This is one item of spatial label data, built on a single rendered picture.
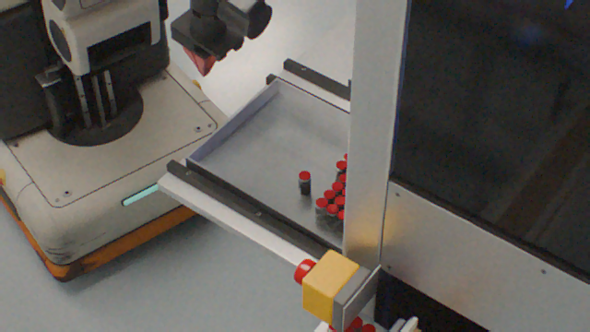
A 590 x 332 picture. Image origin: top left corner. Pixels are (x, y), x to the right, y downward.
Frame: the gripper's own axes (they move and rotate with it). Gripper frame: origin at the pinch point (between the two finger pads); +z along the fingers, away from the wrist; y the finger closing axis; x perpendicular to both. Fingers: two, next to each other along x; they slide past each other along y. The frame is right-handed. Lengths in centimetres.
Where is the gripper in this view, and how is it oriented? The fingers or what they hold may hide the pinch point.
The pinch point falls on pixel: (206, 70)
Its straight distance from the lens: 150.6
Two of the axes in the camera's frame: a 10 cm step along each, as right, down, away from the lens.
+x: 6.0, -5.8, 5.5
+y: 7.9, 5.3, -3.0
